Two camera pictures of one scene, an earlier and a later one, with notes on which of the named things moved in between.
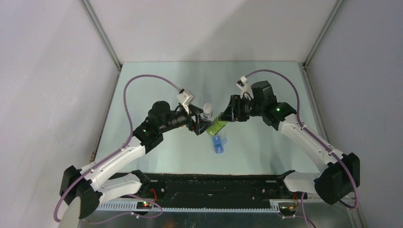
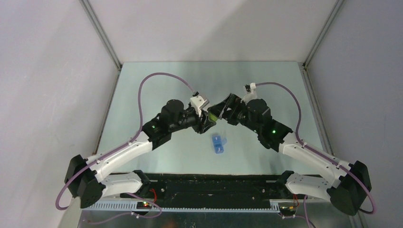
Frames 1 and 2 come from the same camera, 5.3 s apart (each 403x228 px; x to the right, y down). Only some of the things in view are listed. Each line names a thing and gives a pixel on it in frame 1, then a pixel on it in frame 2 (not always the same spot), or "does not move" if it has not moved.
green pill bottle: x=215 y=127 -> x=212 y=117
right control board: x=287 y=209 does not move
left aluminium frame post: x=101 y=33 does not move
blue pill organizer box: x=219 y=142 does not move
